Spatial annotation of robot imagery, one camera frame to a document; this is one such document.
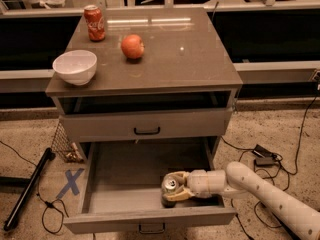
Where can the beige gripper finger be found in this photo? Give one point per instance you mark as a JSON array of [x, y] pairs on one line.
[[176, 178], [181, 194]]

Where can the red coca-cola can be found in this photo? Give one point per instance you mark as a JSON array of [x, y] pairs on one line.
[[95, 22]]

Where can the open grey lower drawer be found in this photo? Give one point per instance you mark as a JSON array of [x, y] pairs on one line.
[[122, 188]]

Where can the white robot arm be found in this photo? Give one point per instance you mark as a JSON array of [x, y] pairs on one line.
[[233, 182]]

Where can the closed grey upper drawer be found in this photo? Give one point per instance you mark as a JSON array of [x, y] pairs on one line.
[[146, 125]]

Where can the red apple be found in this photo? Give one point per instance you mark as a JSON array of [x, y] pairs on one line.
[[132, 46]]

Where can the black power adapter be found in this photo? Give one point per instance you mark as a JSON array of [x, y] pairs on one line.
[[264, 157]]

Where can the black bar left floor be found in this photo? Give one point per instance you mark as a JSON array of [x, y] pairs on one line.
[[12, 221]]

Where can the grey drawer cabinet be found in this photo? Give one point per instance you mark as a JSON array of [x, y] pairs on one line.
[[184, 67]]

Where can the green white 7up can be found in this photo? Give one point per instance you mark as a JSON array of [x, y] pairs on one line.
[[169, 186]]

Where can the white ceramic bowl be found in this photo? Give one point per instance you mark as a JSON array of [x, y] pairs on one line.
[[76, 67]]

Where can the wire mesh basket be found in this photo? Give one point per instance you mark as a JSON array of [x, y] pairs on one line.
[[64, 148]]

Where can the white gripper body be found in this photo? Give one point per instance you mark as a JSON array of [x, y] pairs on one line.
[[198, 181]]

